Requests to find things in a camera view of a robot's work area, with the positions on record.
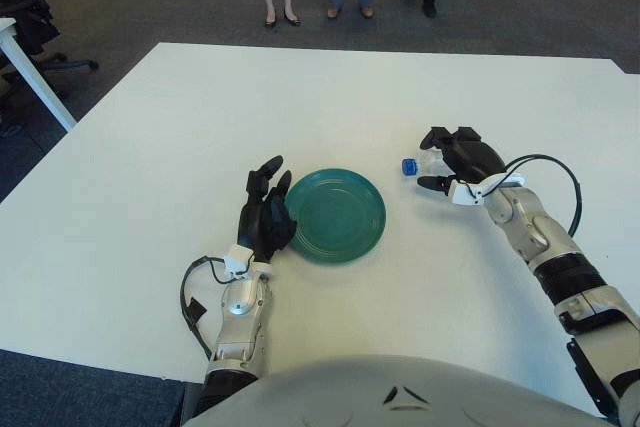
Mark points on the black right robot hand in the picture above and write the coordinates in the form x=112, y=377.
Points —
x=472, y=157

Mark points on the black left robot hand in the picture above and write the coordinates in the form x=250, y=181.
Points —
x=257, y=227

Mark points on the clear bottle with blue cap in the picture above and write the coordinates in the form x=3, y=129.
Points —
x=425, y=163

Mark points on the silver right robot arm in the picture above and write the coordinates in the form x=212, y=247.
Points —
x=545, y=232

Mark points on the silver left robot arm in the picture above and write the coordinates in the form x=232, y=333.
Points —
x=240, y=317

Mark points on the green round plate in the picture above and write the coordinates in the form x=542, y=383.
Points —
x=335, y=217

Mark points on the grey robot torso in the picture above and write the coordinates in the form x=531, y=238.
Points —
x=390, y=392

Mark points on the white side desk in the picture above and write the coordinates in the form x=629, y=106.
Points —
x=35, y=82

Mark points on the black office chair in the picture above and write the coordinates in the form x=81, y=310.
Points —
x=25, y=12

